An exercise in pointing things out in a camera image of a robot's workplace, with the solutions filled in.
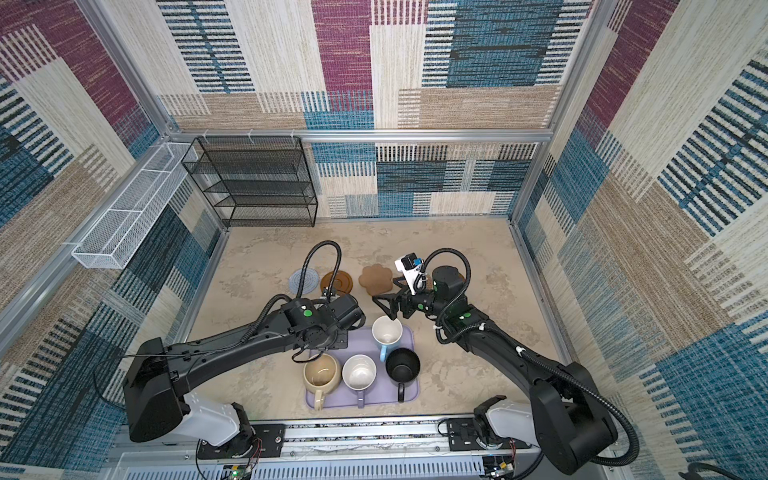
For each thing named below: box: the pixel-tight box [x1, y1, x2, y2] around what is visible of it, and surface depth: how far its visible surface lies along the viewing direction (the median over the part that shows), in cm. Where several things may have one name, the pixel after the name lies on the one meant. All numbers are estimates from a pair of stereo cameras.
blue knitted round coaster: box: [288, 268, 320, 295], surface depth 104 cm
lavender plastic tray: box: [323, 371, 419, 409], surface depth 81 cm
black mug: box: [385, 348, 421, 403], surface depth 79 cm
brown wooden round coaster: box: [320, 270, 353, 294], surface depth 104 cm
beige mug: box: [303, 353, 341, 411], surface depth 77 cm
